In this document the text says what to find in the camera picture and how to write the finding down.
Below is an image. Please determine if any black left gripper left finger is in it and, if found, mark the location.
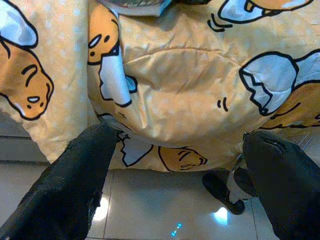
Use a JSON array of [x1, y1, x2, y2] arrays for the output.
[[0, 123, 119, 240]]

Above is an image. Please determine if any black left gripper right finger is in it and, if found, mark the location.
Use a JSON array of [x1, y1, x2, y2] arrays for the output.
[[242, 131, 320, 240]]

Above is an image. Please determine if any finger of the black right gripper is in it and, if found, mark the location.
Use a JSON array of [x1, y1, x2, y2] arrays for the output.
[[232, 166, 257, 199], [201, 171, 246, 216]]

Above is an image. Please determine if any yellow cartoon print quilt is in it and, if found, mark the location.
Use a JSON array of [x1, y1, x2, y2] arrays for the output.
[[0, 0, 320, 173]]

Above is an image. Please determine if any teal covered book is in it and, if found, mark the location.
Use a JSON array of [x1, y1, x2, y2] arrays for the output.
[[96, 0, 176, 18]]

